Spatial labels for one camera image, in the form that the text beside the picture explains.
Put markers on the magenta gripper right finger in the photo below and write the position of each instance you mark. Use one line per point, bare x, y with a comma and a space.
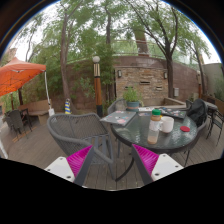
152, 166

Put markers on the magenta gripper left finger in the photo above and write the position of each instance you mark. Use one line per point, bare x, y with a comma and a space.
73, 168

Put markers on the clear bottle green cap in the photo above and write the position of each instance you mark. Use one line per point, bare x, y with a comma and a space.
154, 126

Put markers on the grey wicker chair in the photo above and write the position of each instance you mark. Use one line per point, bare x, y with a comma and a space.
75, 132

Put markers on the round glass patio table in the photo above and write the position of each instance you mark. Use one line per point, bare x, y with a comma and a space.
137, 132

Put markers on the white mug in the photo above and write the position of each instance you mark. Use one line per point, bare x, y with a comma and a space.
166, 124

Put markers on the red round coaster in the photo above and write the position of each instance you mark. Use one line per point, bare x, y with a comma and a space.
184, 128

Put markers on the dark board with stickers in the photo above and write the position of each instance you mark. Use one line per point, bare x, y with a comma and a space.
173, 112

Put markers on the grey stickered laptop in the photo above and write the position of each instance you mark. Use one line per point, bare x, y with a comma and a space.
119, 117

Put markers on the yellow blue striped cone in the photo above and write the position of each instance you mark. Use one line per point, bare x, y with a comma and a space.
67, 106

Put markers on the wooden bench planter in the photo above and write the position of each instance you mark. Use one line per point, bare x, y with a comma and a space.
39, 109

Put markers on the grey chair behind table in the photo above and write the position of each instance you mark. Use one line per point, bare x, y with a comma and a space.
117, 105

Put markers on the dark wicker chair left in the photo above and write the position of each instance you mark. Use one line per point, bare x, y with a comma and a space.
17, 120

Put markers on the potted green plant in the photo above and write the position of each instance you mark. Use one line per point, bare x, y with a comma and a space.
132, 98

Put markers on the black backpack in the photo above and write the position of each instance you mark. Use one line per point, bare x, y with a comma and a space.
198, 112

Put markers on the black chair far right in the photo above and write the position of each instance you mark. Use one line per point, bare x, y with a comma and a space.
217, 119

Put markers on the orange patio umbrella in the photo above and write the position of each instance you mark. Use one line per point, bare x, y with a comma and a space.
16, 73

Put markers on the wooden globe lamp post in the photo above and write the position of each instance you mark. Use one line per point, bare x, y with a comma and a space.
97, 86

